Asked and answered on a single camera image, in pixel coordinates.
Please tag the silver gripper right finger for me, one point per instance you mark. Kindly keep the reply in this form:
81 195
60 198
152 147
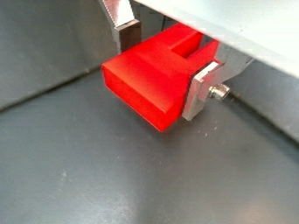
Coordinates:
208 85

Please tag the red double-square block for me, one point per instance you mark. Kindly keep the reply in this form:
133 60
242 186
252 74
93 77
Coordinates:
150 75

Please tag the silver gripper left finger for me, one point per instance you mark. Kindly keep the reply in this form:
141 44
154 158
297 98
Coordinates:
126 26

